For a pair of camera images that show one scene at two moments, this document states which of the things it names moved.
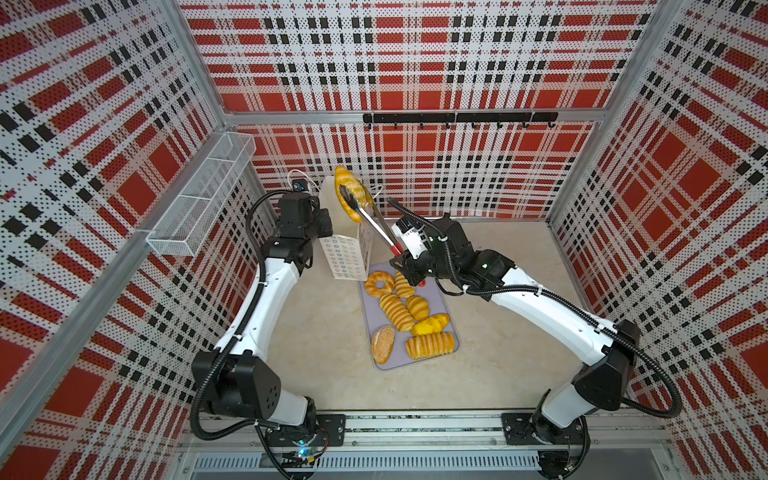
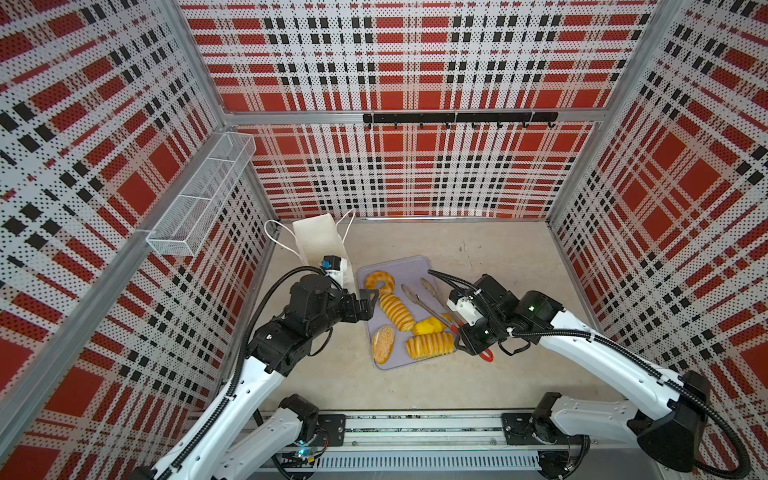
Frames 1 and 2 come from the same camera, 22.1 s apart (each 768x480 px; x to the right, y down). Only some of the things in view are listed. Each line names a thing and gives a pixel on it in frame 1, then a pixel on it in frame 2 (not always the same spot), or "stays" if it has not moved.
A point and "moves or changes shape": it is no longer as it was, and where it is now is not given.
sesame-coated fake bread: (382, 343) stays
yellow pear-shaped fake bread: (431, 325) stays
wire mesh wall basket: (184, 225) stays
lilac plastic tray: (406, 323) stays
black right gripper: (408, 265) to (470, 344)
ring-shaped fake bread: (371, 287) stays
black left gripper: (324, 218) to (353, 315)
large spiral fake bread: (430, 345) stays
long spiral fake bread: (397, 312) stays
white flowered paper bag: (348, 242) moves or changes shape
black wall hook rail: (460, 117) stays
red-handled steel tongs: (371, 213) to (485, 354)
